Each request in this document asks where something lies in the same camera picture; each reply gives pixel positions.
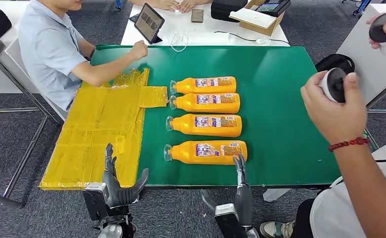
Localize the grey white shoe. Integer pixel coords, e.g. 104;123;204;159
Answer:
259;221;296;238

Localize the person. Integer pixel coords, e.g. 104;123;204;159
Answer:
18;0;149;113
127;0;213;14
293;13;386;238

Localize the white looped cable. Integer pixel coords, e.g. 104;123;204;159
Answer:
167;32;190;53

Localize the blue chair base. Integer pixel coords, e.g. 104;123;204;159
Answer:
341;0;373;16

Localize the grey metal desk frame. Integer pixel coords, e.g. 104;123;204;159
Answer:
0;59;61;208

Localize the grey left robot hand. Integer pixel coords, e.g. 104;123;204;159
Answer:
102;143;150;209

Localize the white table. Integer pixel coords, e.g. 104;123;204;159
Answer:
121;0;291;47

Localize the brown cardboard box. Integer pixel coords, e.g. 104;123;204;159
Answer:
229;0;286;37

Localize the black backpack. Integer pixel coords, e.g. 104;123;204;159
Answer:
315;53;356;74

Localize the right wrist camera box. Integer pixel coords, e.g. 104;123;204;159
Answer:
214;203;248;238

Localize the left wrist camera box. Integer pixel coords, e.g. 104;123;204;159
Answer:
82;182;111;222

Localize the green table mat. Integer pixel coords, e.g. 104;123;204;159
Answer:
90;44;342;188

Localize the red bead bracelet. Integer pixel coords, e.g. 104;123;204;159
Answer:
327;137;370;153

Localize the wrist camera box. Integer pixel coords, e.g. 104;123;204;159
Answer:
214;203;248;238
82;182;111;222

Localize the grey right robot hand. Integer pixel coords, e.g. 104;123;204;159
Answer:
200;154;254;228

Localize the dark smartphone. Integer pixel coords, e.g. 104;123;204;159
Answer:
191;8;204;24

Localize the thin black cable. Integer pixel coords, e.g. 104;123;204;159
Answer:
214;31;291;46

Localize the black zip case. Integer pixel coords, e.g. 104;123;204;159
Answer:
210;0;249;23

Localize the white desk with metal legs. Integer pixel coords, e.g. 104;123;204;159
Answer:
336;3;386;114

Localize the white table foot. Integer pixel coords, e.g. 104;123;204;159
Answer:
262;188;292;202

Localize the black tablet on stand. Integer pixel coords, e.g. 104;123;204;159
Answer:
133;2;165;45

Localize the orange detergent bottle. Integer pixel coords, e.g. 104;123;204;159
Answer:
163;140;248;166
165;114;243;138
169;93;241;115
169;76;237;95

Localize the black device with screen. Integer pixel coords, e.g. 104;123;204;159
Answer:
254;0;292;18

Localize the yellow taped mat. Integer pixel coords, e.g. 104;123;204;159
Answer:
39;68;168;191

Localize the person's left hand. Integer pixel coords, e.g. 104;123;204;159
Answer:
300;70;368;145

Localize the white black round controller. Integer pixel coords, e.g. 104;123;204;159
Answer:
369;12;386;56
318;67;348;103

